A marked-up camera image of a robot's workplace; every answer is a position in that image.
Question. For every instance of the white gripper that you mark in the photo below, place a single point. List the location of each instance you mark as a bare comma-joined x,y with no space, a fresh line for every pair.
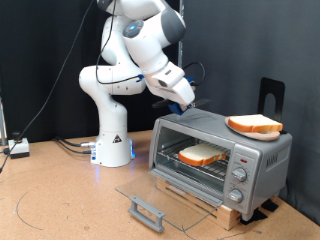
173,86

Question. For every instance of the white bread slice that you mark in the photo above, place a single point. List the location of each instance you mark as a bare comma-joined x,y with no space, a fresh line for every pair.
201,154
255,123

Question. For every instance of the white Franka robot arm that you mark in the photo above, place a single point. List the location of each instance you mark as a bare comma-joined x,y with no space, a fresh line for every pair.
110,133

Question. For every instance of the toast slice on oven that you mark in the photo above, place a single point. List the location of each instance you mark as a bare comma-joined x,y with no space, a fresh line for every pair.
263,136

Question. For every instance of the grey toaster oven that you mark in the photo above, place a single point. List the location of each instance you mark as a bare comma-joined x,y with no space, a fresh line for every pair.
266,160

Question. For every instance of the vertical metal pole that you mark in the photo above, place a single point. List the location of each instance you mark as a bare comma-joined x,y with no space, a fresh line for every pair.
180,53

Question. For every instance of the silver temperature knob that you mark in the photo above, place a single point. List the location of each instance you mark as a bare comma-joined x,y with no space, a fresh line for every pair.
240,174

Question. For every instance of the black metal bookend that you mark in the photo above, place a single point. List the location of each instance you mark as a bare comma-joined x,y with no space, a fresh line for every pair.
278,88

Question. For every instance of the silver timer knob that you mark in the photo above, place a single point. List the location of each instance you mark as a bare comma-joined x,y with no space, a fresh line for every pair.
235,195

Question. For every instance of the wooden block base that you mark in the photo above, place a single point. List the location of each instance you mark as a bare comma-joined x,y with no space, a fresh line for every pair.
226,216

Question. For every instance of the black foam pad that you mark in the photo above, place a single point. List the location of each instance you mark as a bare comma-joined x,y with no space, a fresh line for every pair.
253,217
270,205

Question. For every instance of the emergency stop button box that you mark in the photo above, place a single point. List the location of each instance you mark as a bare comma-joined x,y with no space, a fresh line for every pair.
19,148

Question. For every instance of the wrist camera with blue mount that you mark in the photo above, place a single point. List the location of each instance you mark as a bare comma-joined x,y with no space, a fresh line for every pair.
190,81

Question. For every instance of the metal frame post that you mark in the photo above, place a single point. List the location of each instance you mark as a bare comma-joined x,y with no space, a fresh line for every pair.
2,123

